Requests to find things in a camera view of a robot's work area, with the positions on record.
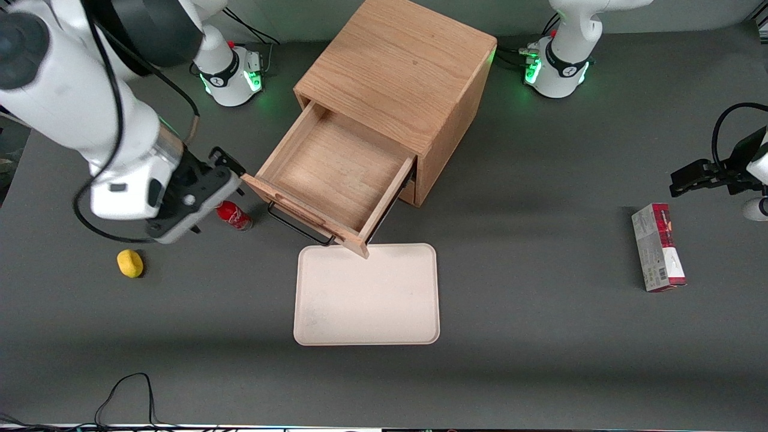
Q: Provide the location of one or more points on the plain wooden drawer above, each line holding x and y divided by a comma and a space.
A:
410, 193

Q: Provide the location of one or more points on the wooden drawer cabinet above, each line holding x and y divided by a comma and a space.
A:
402, 66

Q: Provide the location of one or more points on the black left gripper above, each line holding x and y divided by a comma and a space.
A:
738, 162

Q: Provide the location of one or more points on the wooden drawer with slot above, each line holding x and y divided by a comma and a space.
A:
336, 174

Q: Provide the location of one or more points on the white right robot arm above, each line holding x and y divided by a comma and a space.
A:
60, 90

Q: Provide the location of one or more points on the red and grey carton box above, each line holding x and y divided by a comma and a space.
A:
657, 246

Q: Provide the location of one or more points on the red cola bottle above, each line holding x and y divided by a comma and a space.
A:
235, 217

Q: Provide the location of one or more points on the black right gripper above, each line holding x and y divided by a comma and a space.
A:
196, 173

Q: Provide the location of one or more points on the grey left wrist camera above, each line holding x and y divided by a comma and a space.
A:
756, 209

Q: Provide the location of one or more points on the cream rectangular tray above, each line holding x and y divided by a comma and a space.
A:
366, 300

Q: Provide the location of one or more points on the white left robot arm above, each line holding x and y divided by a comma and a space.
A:
567, 36

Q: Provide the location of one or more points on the yellow lemon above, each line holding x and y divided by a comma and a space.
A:
130, 263

